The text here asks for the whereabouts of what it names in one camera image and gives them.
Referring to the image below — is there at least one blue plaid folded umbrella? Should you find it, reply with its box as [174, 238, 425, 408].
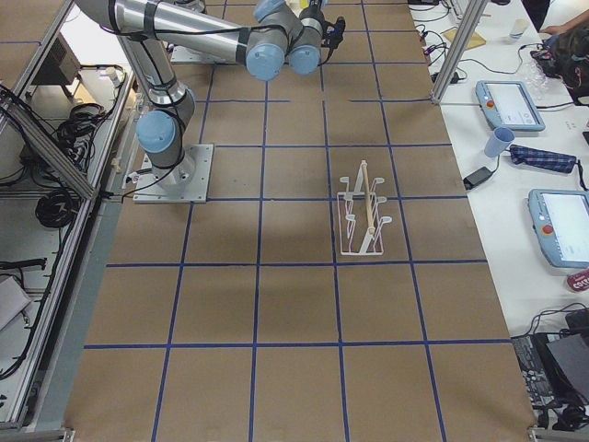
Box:
[509, 145, 577, 174]

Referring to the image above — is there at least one blue cup on desk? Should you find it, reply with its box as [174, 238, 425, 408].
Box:
[483, 127, 514, 157]

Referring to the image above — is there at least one upper teach pendant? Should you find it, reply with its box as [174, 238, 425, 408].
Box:
[475, 80, 546, 132]

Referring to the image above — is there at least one aluminium frame post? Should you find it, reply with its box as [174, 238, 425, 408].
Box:
[431, 0, 487, 104]

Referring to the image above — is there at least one lower teach pendant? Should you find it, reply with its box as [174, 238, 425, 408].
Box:
[527, 189, 588, 269]

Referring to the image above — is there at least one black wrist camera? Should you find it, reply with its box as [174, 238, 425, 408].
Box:
[321, 16, 346, 51]

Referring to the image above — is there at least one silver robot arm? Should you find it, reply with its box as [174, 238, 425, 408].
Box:
[78, 1, 330, 205]

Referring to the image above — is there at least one wooden rack rod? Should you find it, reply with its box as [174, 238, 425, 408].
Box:
[360, 160, 375, 235]

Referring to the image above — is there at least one white wire cup rack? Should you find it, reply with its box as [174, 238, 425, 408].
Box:
[337, 177, 392, 257]

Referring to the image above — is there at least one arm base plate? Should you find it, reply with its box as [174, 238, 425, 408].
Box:
[133, 144, 214, 204]
[170, 45, 217, 64]

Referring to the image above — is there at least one teach pendant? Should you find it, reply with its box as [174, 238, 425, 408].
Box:
[475, 80, 546, 132]
[527, 189, 588, 269]

